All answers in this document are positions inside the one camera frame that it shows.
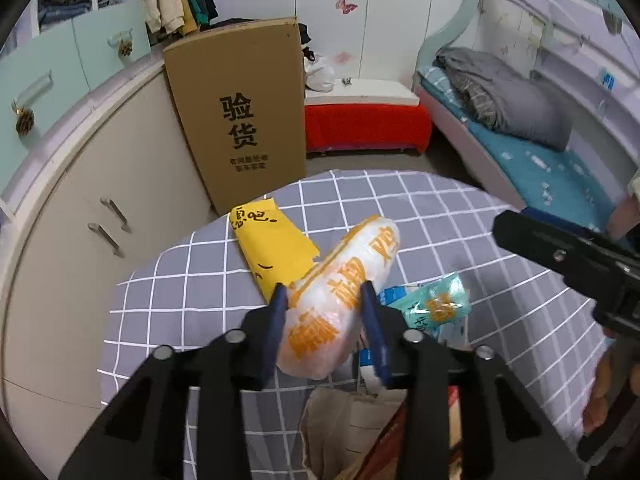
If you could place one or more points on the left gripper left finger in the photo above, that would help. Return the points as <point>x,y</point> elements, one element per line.
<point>141,432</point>

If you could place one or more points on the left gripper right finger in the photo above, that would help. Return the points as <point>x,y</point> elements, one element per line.
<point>505,434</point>

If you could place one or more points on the blue white snack packet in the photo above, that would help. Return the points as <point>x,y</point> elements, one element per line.
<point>367,359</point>

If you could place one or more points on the teal snack packet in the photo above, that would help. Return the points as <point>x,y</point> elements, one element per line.
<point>430,305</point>

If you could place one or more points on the white orange snack bag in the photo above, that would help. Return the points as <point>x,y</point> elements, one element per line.
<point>323,321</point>

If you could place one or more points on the yellow paper package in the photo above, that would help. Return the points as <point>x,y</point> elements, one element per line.
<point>275,249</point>

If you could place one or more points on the person's right hand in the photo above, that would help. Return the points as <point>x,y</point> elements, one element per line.
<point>596,410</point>

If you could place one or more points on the teal quilted bed mattress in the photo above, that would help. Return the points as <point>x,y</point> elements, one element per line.
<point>559,183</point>

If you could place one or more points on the grey checked tablecloth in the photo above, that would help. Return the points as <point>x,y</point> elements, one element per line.
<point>198,289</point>

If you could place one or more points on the beige paper bag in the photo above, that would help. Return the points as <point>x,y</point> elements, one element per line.
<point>338,428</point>

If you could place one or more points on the grey pillow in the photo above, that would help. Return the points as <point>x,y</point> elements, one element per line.
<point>504,101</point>

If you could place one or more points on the red covered bench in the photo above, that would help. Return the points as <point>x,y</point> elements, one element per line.
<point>366,115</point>

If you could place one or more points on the white wardrobe with butterflies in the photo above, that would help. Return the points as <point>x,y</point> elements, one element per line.
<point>368,39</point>

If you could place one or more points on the white bag on bench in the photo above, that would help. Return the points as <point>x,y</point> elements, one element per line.
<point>319,74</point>

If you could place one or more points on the brown cardboard box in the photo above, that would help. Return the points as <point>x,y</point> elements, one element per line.
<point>239,91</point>

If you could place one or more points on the mint drawer cabinet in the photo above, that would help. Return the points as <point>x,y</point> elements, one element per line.
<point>42,80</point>

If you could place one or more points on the white bed frame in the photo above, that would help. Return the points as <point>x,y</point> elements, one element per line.
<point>476,159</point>

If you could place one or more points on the beige cupboard with handles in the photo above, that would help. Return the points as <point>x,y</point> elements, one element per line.
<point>130,192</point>

